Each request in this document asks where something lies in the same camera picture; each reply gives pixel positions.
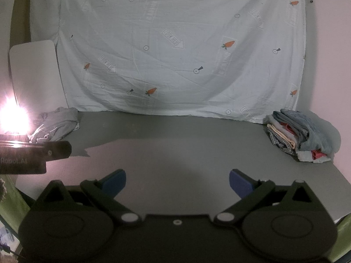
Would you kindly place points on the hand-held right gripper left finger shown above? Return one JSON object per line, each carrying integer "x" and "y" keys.
{"x": 115, "y": 182}

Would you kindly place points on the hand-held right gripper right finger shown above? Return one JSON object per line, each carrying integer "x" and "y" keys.
{"x": 241, "y": 183}

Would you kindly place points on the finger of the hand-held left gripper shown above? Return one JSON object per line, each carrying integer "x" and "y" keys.
{"x": 56, "y": 150}

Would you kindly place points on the crumpled grey clothes pile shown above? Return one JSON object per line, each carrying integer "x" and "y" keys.
{"x": 59, "y": 124}

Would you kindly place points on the stack of folded clothes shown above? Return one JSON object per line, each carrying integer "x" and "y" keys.
{"x": 309, "y": 134}

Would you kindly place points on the green cloth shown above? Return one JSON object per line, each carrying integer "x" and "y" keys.
{"x": 344, "y": 238}
{"x": 11, "y": 200}

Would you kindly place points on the white rounded panel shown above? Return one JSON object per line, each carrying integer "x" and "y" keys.
{"x": 35, "y": 68}

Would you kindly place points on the carrot printed pale sheet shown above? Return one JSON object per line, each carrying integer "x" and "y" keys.
{"x": 178, "y": 60}

